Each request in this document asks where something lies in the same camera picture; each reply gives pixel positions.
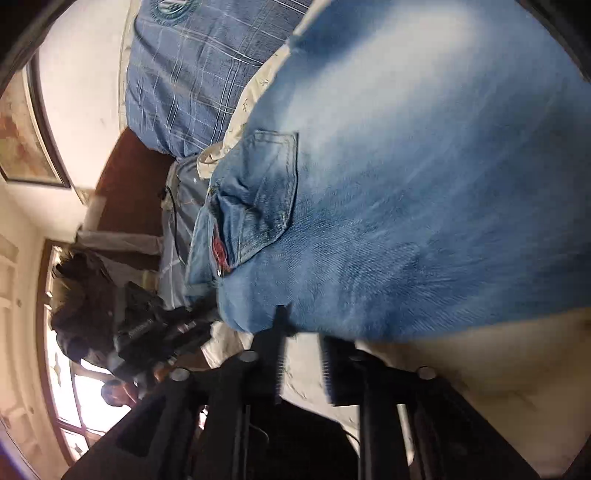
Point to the cream leaf-print cloth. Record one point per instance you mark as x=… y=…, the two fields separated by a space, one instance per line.
x=461 y=368

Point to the blue plaid pillow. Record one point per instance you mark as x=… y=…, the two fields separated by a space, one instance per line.
x=190 y=61

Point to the grey patterned bedsheet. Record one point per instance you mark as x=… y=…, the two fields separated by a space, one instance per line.
x=181 y=198

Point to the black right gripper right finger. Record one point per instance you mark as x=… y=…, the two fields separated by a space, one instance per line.
x=415 y=425

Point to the framed wall picture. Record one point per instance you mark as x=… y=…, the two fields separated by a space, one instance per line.
x=29 y=154

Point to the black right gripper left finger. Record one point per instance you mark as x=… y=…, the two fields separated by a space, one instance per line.
x=199 y=425

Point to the wooden framed window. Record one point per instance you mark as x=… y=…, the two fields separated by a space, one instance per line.
x=71 y=392

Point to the brown wooden headboard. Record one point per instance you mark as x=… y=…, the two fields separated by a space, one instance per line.
x=129 y=189

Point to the blue denim jeans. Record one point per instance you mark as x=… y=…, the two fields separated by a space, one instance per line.
x=392 y=193

